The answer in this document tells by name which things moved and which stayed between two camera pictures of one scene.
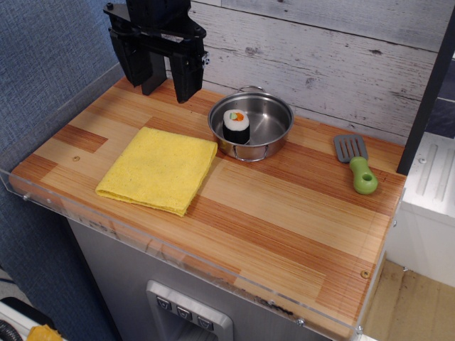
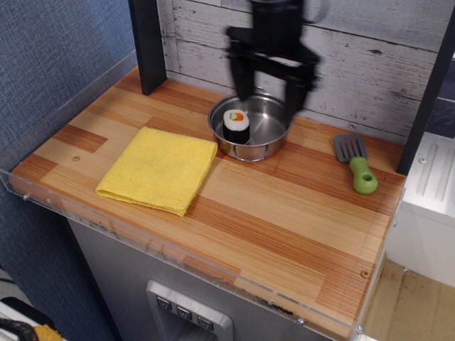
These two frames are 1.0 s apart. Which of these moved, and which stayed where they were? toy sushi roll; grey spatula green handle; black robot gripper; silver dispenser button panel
Moved: black robot gripper
Stayed: grey spatula green handle; toy sushi roll; silver dispenser button panel
